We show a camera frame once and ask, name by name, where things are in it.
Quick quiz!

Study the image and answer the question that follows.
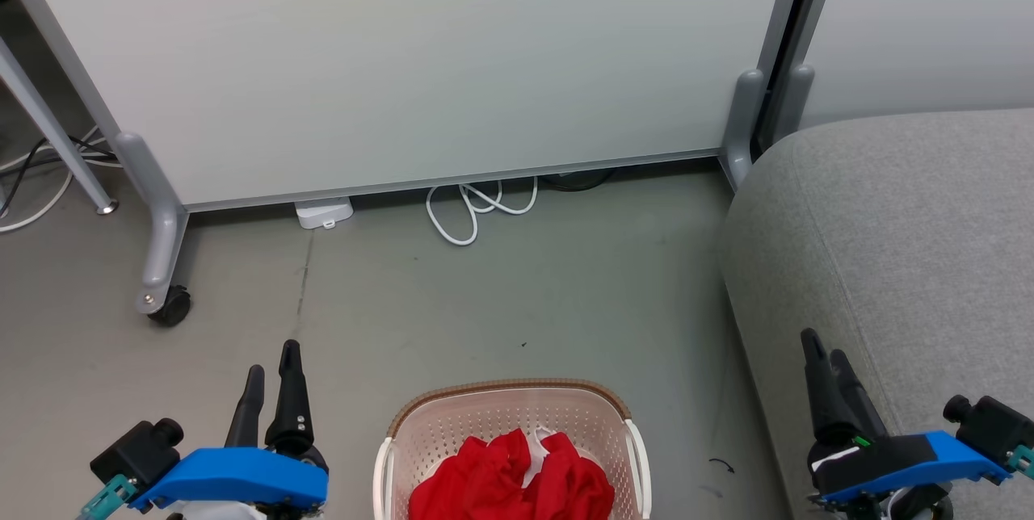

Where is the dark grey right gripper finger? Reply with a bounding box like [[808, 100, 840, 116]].
[[801, 329, 846, 445], [830, 349, 890, 445]]

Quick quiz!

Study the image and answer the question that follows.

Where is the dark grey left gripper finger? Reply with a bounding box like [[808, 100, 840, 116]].
[[225, 365, 266, 451], [265, 340, 315, 454]]

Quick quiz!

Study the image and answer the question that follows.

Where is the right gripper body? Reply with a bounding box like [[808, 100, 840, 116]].
[[810, 430, 1012, 505]]

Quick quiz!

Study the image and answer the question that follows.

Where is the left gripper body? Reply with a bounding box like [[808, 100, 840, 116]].
[[129, 444, 330, 520]]

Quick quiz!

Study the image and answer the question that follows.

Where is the red cloth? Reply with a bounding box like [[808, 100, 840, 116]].
[[409, 428, 616, 520]]

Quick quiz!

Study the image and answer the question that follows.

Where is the grey fabric sofa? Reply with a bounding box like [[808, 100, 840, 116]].
[[718, 107, 1034, 520]]

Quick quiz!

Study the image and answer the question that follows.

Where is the black caster wheel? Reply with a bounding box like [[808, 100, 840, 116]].
[[149, 285, 193, 328]]

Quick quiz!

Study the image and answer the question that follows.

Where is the beige perforated laundry basket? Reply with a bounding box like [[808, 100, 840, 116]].
[[373, 379, 653, 520]]

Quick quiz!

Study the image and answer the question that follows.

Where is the white power adapter box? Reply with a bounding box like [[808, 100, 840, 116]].
[[294, 196, 355, 231]]

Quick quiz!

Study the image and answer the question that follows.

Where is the grey table leg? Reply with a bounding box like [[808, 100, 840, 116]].
[[0, 36, 120, 216]]

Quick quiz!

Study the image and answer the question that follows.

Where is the large white partition panel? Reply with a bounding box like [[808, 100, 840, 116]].
[[0, 0, 813, 316]]

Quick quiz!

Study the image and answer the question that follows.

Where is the narrow white partition panel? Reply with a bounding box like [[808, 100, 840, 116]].
[[763, 0, 1034, 153]]

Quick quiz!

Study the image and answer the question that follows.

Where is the looped white cable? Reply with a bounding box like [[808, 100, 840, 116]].
[[426, 177, 539, 248]]

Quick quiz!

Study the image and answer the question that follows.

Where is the white floor cable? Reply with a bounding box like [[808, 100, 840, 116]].
[[0, 127, 122, 235]]

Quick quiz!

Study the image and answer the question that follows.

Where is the black floor cable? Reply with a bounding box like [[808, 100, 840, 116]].
[[0, 135, 116, 216]]

